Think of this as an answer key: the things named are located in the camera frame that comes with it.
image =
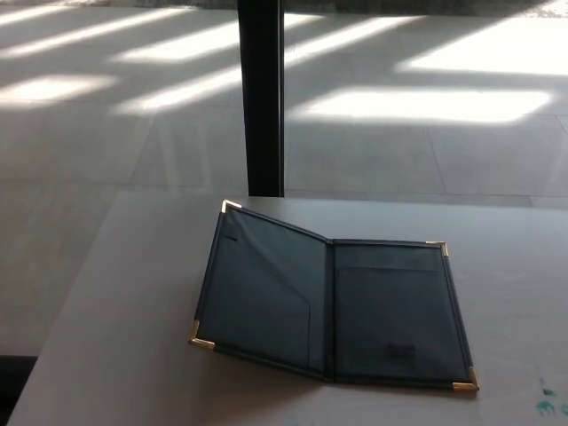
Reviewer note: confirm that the black vertical pillar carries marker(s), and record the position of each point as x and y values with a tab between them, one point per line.
262	97

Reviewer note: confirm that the dark blue diary folder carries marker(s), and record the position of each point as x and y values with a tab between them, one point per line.
275	306

